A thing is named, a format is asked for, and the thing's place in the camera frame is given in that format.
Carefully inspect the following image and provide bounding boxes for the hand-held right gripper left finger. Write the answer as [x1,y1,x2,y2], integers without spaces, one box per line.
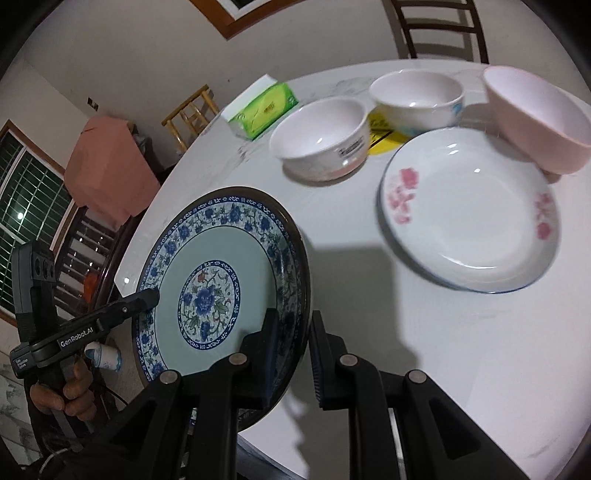
[90,308,282,480]

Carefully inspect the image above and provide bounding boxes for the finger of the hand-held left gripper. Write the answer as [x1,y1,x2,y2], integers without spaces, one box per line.
[92,288,160,337]

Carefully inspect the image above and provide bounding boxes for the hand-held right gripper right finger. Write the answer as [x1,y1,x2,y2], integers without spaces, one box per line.
[308,310,529,480]

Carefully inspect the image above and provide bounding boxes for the blue floral plate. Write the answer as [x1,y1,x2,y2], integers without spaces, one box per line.
[131,186,311,429]

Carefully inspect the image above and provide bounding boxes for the person's left hand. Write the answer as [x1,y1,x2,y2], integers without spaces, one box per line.
[30,357,95,418]

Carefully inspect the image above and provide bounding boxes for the white and blue cup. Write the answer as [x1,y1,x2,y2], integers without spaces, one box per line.
[85,342,122,372]

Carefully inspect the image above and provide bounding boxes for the dark wooden armchair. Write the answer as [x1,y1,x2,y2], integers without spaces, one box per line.
[51,203,139,324]

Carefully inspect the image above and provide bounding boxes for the pink cloth cover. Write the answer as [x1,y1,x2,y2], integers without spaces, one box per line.
[64,115,162,222]

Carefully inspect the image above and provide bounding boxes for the wood-framed barred window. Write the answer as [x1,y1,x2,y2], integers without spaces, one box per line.
[0,119,77,324]
[189,0,305,41]

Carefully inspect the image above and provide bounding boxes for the bamboo chair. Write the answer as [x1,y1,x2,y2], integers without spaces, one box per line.
[161,84,221,153]

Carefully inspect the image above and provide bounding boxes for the white plate with pink flowers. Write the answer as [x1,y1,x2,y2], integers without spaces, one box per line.
[378,128,561,294]

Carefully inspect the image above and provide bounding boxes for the white bowl with label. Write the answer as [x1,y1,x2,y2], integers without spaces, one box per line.
[269,98,371,182]

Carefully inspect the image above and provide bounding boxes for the green tissue box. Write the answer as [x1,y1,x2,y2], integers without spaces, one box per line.
[225,74,300,141]

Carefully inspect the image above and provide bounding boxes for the yellow table sticker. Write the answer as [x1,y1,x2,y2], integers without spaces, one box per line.
[367,111,416,158]

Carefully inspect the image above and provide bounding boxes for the white ribbed bowl blue print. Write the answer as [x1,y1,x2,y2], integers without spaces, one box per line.
[368,69,465,138]

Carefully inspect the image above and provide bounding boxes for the pink bowl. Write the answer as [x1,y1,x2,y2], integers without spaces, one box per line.
[482,65,591,176]

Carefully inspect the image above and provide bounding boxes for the dark wooden slatted chair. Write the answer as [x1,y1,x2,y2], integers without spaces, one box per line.
[388,0,490,65]

